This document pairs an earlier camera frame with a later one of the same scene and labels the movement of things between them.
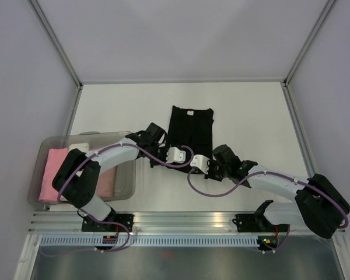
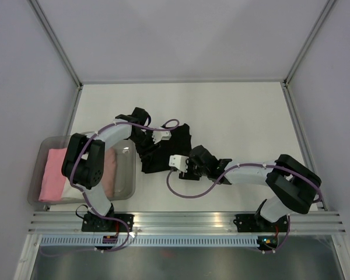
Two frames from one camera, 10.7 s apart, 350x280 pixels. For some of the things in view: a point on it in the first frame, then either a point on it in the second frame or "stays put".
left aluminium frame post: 56,42 stays put
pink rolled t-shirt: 55,157 stays put
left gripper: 165,149 → 151,144
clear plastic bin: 118,182 stays put
